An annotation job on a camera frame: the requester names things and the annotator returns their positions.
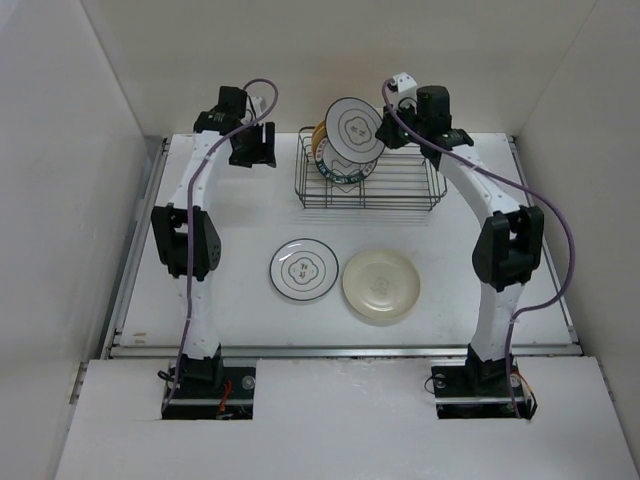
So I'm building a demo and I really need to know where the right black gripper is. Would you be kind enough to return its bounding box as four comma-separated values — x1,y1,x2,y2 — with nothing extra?
374,98,427,149

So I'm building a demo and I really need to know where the metal wire dish rack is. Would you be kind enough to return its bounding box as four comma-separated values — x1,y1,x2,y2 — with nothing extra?
295,126,448,211

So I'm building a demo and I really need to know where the teal banded lettered plate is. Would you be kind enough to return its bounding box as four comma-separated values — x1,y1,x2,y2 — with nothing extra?
314,139,377,185

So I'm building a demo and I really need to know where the white plate green rim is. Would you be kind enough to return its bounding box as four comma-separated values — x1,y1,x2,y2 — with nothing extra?
269,238,340,302

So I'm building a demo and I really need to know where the cream plate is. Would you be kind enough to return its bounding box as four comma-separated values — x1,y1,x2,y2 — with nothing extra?
342,248,421,326

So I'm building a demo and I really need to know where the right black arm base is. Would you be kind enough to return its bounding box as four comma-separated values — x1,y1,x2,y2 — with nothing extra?
429,364,538,420

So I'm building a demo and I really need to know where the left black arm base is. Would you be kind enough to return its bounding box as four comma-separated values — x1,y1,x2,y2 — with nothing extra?
157,356,256,421

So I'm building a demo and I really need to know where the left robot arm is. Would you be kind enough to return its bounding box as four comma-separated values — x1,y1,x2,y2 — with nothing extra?
151,79,279,397

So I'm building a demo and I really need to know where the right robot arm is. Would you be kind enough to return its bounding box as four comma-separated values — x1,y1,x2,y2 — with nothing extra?
376,79,544,394

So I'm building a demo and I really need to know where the front yellow plate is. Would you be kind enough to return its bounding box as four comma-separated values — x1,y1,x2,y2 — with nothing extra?
311,124,327,159

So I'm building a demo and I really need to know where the yellow plate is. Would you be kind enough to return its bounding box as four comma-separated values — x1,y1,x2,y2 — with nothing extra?
311,120,325,144
311,124,327,159

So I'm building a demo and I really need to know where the rear yellow plate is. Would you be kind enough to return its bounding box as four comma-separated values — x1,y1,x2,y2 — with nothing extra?
311,120,325,144

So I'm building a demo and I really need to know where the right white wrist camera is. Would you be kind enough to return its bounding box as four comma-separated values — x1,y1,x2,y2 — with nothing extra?
388,72,418,106

